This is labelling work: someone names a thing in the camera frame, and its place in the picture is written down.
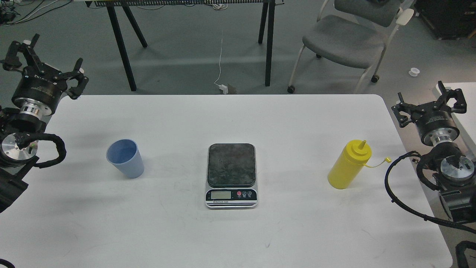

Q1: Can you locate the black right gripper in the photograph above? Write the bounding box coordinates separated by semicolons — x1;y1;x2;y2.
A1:
391;81;467;146

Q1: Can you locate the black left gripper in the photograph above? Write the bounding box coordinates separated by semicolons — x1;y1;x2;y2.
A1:
1;34;89;115

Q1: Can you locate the floor cables top left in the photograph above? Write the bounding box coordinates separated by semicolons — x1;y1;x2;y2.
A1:
0;0;73;26

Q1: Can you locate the black-legged background table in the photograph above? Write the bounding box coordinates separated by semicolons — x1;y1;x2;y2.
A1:
85;0;284;95

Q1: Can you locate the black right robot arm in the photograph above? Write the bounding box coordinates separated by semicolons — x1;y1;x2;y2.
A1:
384;81;476;234

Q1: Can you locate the black cabinet in corner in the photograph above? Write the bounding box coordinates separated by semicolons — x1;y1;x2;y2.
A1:
414;0;476;40

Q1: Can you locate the blue plastic cup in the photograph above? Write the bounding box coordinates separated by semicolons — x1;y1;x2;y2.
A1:
106;139;145;179

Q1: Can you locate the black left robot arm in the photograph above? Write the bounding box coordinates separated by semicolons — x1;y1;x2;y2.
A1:
0;34;89;211

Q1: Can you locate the white spool on floor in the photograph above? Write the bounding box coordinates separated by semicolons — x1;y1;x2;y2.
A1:
408;67;420;77

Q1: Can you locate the yellow squeeze bottle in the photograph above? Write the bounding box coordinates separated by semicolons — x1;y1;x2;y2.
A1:
327;140;392;189

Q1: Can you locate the white charger cable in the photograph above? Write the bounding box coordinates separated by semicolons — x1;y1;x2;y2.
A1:
214;30;229;95

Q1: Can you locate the grey office chair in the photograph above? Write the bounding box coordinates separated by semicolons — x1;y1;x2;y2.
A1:
298;0;414;93

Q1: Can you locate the digital kitchen scale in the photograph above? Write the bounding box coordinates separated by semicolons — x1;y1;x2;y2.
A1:
205;143;258;209

